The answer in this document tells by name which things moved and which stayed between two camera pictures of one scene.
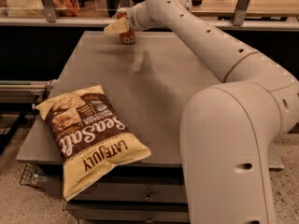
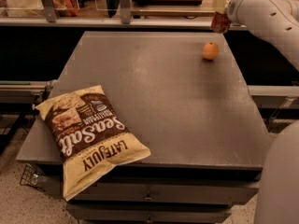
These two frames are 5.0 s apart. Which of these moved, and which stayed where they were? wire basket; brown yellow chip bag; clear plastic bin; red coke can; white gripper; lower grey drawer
Moved: white gripper; red coke can
Stayed: lower grey drawer; brown yellow chip bag; wire basket; clear plastic bin
